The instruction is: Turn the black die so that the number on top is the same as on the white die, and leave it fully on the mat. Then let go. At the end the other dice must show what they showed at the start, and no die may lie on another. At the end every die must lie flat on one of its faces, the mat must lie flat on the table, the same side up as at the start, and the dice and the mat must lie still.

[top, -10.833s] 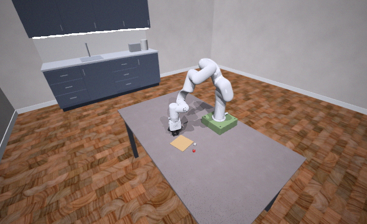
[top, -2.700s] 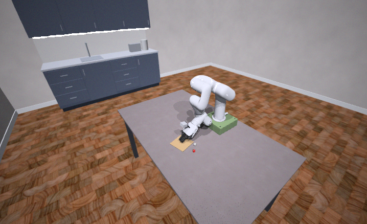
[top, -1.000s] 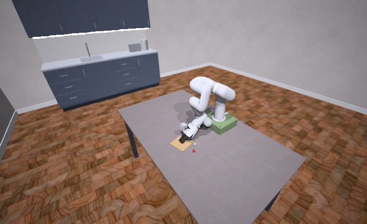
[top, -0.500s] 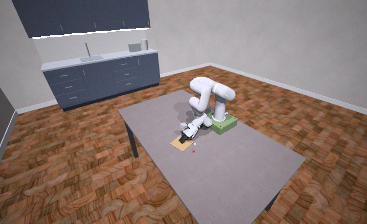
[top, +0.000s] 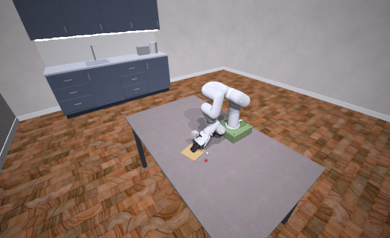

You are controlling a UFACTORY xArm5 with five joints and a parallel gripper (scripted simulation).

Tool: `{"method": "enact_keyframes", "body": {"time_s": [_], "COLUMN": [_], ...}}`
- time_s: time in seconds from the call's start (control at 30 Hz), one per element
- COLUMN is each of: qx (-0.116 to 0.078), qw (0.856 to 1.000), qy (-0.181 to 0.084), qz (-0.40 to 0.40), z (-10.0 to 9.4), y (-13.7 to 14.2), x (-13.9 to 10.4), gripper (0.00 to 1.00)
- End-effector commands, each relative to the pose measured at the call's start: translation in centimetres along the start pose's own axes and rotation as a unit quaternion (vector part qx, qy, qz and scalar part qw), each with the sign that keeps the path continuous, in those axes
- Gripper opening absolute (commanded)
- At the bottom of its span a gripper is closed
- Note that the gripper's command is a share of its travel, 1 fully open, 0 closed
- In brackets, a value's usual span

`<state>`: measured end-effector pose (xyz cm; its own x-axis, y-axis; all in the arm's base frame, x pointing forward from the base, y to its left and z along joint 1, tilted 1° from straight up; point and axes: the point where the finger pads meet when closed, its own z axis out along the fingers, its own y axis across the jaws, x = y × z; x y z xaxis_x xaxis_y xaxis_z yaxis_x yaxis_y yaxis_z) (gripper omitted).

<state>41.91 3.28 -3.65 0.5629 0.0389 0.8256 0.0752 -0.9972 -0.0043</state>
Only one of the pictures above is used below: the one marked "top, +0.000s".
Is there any tan flat mat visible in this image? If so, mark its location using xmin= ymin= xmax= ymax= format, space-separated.
xmin=181 ymin=143 xmax=205 ymax=161

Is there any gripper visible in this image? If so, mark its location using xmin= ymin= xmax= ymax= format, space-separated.
xmin=190 ymin=130 xmax=210 ymax=152

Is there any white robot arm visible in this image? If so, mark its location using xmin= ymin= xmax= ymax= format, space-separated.
xmin=201 ymin=82 xmax=250 ymax=136

